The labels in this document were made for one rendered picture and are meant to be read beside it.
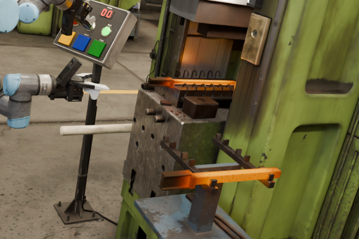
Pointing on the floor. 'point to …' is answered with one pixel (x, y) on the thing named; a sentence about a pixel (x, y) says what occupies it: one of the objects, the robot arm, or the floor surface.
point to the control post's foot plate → (64, 212)
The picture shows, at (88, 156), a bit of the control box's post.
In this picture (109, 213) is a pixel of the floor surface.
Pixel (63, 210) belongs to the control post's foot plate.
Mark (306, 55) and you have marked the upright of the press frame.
